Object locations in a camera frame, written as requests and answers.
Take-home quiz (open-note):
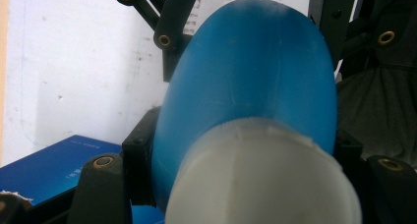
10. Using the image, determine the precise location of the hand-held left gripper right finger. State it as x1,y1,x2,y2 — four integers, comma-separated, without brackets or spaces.
333,129,365,173

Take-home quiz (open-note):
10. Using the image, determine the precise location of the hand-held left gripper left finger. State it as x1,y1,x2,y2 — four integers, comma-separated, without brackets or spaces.
122,106,161,207

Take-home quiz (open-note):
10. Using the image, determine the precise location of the blue cardboard box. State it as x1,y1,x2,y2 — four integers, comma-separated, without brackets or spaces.
0,134,124,208

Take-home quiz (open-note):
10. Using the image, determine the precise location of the blue bottle with white cap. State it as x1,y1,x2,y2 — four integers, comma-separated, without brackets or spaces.
150,0,364,224

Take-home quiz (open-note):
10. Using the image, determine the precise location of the dark cloth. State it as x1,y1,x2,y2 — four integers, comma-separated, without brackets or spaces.
335,65,417,169

